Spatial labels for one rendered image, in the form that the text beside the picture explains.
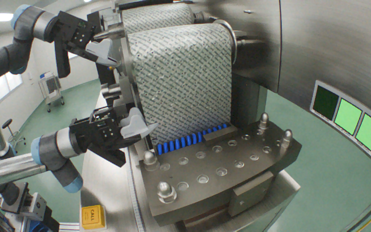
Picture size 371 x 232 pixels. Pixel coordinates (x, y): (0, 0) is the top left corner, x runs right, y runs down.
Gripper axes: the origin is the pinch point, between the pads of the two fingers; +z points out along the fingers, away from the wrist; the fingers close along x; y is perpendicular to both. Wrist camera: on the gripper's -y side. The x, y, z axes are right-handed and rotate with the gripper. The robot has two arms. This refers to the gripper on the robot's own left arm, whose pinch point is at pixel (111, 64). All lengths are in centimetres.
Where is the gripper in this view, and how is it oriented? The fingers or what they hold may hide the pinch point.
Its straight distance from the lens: 44.0
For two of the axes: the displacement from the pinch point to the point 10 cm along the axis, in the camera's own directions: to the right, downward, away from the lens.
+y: 5.2, -8.2, -2.3
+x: -3.5, -4.5, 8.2
